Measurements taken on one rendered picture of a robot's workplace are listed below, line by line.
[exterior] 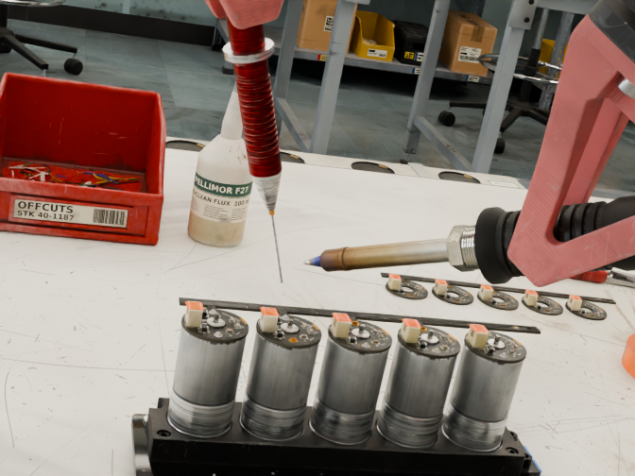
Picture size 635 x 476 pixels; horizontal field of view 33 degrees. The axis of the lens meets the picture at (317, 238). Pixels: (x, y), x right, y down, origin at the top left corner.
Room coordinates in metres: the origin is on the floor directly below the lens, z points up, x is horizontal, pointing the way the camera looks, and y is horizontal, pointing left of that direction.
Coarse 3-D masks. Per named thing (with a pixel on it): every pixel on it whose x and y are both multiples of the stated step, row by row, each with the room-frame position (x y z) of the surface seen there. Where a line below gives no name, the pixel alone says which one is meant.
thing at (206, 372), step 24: (192, 336) 0.34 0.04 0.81; (192, 360) 0.34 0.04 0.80; (216, 360) 0.34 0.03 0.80; (240, 360) 0.35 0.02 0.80; (192, 384) 0.34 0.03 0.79; (216, 384) 0.34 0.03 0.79; (192, 408) 0.34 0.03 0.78; (216, 408) 0.34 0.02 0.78; (192, 432) 0.34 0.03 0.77; (216, 432) 0.34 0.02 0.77
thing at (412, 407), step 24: (408, 360) 0.36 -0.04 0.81; (432, 360) 0.36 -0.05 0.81; (408, 384) 0.36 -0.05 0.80; (432, 384) 0.36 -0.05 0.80; (384, 408) 0.37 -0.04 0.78; (408, 408) 0.36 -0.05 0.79; (432, 408) 0.36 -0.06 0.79; (384, 432) 0.37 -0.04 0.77; (408, 432) 0.36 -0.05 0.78; (432, 432) 0.37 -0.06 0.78
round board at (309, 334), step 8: (280, 320) 0.36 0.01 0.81; (296, 320) 0.37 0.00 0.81; (304, 320) 0.37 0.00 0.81; (256, 328) 0.36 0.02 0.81; (304, 328) 0.36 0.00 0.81; (312, 328) 0.36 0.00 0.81; (264, 336) 0.35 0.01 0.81; (272, 336) 0.35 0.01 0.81; (280, 336) 0.35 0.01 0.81; (288, 336) 0.35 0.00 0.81; (296, 336) 0.35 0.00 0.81; (304, 336) 0.36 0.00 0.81; (312, 336) 0.36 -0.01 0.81; (320, 336) 0.36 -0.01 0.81; (280, 344) 0.35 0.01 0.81; (288, 344) 0.35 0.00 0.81; (296, 344) 0.35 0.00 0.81; (304, 344) 0.35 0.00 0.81; (312, 344) 0.35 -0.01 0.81
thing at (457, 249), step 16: (432, 240) 0.33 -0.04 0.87; (448, 240) 0.32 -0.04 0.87; (464, 240) 0.32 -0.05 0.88; (320, 256) 0.35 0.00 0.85; (336, 256) 0.34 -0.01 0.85; (352, 256) 0.34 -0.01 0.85; (368, 256) 0.34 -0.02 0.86; (384, 256) 0.33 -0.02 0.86; (400, 256) 0.33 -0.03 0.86; (416, 256) 0.33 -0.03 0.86; (432, 256) 0.33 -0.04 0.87; (448, 256) 0.32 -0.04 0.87; (464, 256) 0.32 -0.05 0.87
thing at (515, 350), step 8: (488, 336) 0.39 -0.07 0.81; (504, 336) 0.39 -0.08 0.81; (512, 344) 0.39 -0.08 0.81; (520, 344) 0.39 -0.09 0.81; (480, 352) 0.37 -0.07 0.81; (488, 352) 0.37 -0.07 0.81; (496, 352) 0.38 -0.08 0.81; (504, 352) 0.38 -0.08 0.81; (512, 352) 0.38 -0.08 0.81; (520, 352) 0.38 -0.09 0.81; (496, 360) 0.37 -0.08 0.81; (504, 360) 0.37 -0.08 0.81; (512, 360) 0.37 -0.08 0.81; (520, 360) 0.37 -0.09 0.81
